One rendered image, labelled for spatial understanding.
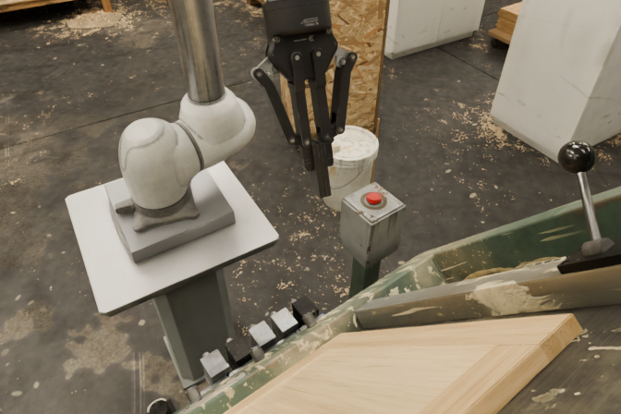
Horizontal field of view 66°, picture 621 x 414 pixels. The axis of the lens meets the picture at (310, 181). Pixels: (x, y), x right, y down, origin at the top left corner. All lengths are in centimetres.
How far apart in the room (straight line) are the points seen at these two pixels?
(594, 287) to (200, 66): 96
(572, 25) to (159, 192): 227
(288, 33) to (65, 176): 262
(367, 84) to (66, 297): 184
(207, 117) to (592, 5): 209
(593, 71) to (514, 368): 248
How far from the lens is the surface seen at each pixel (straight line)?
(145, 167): 126
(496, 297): 68
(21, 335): 237
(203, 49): 121
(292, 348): 98
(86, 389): 212
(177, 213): 138
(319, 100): 57
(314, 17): 53
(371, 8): 254
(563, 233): 89
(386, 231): 123
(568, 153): 59
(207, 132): 130
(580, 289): 59
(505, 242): 97
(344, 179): 235
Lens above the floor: 175
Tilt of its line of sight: 40 degrees down
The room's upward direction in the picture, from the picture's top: straight up
